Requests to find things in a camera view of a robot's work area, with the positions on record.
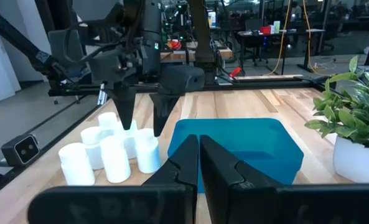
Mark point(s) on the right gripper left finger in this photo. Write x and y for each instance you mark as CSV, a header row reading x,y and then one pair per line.
x,y
184,168

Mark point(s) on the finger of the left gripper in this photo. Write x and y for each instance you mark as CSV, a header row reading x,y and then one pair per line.
x,y
125,105
162,109

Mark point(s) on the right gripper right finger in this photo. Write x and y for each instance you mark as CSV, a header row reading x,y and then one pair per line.
x,y
221,174

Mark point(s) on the white plastic pill bottle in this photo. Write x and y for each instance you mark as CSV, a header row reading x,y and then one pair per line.
x,y
115,160
76,165
107,119
148,155
132,133
91,137

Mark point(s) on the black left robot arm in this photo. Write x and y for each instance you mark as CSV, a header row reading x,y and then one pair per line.
x,y
151,31

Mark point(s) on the blue plastic basket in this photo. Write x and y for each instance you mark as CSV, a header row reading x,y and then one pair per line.
x,y
259,146

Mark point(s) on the grey office chair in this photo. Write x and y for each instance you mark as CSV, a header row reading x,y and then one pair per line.
x,y
66,46

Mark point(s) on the orange red object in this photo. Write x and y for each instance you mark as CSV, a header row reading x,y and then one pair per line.
x,y
174,44

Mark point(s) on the wooden workbench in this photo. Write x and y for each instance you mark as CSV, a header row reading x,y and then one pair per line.
x,y
224,53

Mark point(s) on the blue white container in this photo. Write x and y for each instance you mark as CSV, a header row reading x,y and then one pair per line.
x,y
212,19

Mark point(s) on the red box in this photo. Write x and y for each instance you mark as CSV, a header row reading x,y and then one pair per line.
x,y
265,29

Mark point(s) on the green plant in white pot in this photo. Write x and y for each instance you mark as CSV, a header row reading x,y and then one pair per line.
x,y
355,161

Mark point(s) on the green cup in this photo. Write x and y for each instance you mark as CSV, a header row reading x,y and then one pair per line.
x,y
276,26

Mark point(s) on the black desk white top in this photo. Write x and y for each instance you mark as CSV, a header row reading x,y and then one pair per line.
x,y
296,31

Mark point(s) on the silver mounting bracket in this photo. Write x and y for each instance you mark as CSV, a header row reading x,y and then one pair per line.
x,y
102,95

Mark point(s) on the black metal rig frame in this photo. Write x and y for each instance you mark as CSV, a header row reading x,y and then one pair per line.
x,y
280,84

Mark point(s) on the small black camera box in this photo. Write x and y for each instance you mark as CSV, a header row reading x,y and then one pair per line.
x,y
20,150

